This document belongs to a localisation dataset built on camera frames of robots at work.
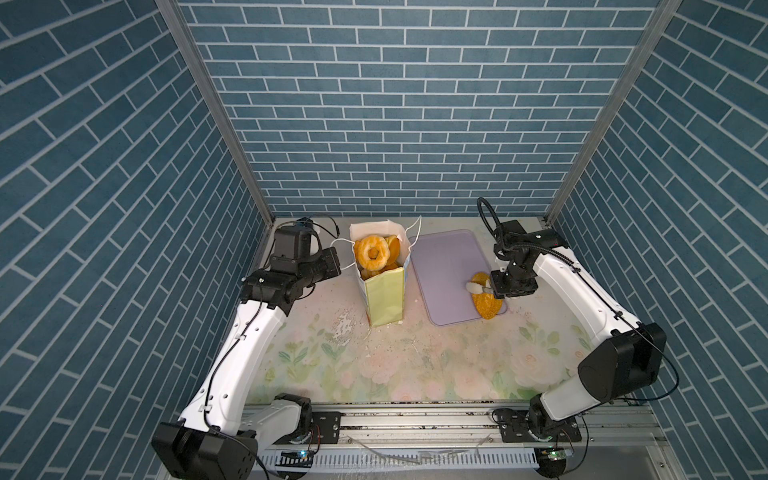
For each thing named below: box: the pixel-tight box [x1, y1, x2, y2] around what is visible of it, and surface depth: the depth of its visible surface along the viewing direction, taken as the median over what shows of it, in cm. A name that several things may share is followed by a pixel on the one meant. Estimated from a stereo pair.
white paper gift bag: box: [349, 219, 411, 327], surface depth 86 cm
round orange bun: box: [387, 235, 401, 267], surface depth 88 cm
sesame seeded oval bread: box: [470, 272, 503, 320], surface depth 93 cm
